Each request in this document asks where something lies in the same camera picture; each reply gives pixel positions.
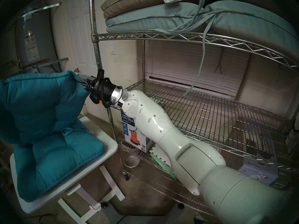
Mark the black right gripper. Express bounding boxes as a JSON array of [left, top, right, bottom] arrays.
[[75, 69, 123, 109]]

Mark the teal tufted seat cushion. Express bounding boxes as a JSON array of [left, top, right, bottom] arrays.
[[14, 126, 105, 202], [0, 70, 91, 145]]

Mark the pale blue tie cushion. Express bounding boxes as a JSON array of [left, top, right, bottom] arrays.
[[105, 1, 299, 97]]

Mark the tan flat cushion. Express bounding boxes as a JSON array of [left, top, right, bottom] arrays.
[[101, 0, 206, 18]]

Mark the white panel door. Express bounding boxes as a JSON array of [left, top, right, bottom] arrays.
[[53, 0, 105, 123]]

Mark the white folding table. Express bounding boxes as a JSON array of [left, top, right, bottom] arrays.
[[10, 116, 125, 224]]

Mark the grey water heater tank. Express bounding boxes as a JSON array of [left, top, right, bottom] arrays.
[[15, 7, 61, 74]]

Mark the utility pump cardboard box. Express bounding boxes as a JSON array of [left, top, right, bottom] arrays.
[[121, 112, 154, 153]]

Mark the clear glass bowl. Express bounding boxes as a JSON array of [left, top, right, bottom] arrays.
[[123, 154, 140, 168]]

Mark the white lamp product box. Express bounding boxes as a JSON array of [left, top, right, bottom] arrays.
[[238, 164, 279, 186]]

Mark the dark LED product box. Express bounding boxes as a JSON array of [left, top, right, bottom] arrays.
[[269, 171, 297, 191]]

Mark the chrome wire shelf rack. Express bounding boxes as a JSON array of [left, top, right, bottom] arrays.
[[88, 0, 299, 221]]

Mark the metal heater strap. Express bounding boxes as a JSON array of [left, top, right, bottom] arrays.
[[21, 2, 61, 17], [14, 57, 69, 73]]

